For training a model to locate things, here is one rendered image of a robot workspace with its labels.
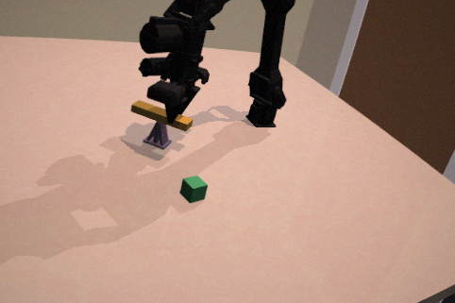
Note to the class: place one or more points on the yellow bar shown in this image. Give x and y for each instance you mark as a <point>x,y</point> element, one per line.
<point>159,114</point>

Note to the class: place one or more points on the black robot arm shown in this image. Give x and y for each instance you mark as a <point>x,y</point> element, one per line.
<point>175,31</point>

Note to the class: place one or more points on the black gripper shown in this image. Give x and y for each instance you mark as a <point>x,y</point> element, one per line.
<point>180,91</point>

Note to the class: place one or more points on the green cube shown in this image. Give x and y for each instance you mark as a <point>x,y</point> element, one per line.
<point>193,188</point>

